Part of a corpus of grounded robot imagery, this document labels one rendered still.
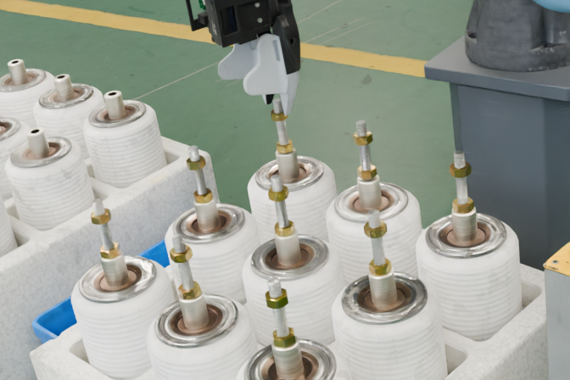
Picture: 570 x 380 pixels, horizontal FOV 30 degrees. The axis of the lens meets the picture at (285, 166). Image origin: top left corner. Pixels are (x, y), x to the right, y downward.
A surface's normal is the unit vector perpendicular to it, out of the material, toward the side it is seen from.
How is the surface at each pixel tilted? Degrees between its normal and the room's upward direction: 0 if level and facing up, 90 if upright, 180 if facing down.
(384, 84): 0
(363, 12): 0
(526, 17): 72
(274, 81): 85
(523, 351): 90
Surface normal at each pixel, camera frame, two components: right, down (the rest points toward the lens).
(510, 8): -0.50, 0.18
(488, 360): -0.15, -0.87
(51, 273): 0.69, 0.24
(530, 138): -0.62, 0.45
